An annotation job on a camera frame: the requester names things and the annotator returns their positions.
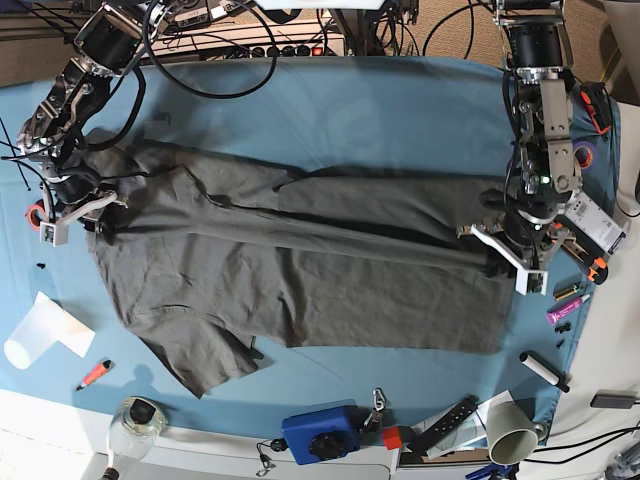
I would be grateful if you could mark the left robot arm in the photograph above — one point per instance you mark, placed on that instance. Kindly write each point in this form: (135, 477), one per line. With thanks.
(542, 175)

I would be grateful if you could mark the black cable tie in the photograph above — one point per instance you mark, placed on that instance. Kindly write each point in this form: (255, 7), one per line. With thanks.
(13, 151)

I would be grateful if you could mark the red tape roll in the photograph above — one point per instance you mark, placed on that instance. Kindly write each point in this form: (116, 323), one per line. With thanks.
(36, 214)

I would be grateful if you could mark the orange black utility knife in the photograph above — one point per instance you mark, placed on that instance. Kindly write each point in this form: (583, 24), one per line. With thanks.
(591, 264)

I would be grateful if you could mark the clear glass bottle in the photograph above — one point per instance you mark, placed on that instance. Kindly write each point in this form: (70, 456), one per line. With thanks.
(134, 429)

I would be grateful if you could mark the white electronic device box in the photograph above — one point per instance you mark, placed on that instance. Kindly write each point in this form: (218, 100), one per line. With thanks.
(592, 220)

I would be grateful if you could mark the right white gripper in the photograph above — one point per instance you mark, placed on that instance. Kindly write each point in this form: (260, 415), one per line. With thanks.
(98, 225)

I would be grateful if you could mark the red cube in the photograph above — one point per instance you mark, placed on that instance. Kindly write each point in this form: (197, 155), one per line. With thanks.
(392, 438)

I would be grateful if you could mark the silver carabiner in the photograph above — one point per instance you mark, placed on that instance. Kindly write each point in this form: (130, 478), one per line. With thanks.
(379, 399)

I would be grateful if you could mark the blue box with knob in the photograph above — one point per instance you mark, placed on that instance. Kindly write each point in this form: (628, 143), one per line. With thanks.
(321, 435)

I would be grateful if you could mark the white marker black cap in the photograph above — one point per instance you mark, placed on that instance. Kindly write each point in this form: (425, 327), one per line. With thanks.
(543, 372)

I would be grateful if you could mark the black power strip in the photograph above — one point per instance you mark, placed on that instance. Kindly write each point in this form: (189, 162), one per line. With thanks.
(288, 50)

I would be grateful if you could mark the dark grey T-shirt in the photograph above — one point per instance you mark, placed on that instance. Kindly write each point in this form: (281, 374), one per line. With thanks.
(214, 250)

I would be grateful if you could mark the purple tape roll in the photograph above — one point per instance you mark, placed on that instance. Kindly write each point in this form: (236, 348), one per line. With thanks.
(585, 154)

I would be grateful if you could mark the black power adapter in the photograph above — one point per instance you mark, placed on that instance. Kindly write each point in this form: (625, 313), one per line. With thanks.
(613, 401)

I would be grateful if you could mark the small black screws cluster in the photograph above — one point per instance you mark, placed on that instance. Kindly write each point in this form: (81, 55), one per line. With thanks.
(561, 329)

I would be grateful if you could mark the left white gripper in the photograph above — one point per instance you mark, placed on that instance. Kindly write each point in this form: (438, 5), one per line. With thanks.
(530, 269)

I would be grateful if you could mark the grey-green mug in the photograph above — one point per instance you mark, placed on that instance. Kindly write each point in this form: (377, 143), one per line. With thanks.
(511, 435)

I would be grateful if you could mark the orange marker pen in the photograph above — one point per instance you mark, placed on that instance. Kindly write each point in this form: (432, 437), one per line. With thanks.
(97, 372)

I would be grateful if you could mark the purple white glue tube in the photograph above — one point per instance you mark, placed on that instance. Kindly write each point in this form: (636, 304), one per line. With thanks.
(559, 312)

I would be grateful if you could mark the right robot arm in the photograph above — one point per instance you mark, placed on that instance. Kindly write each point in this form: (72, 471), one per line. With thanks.
(51, 142)

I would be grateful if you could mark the black lanyard clip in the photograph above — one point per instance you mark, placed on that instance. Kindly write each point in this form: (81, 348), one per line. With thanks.
(275, 445)

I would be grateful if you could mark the blue table cloth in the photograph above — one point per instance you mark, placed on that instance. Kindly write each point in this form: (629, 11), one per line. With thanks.
(410, 114)

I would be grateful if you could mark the black remote control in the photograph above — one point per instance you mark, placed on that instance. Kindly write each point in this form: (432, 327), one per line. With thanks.
(445, 425)

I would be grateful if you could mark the orange black clamp tool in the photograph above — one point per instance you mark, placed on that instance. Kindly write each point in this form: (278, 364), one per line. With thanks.
(596, 101)

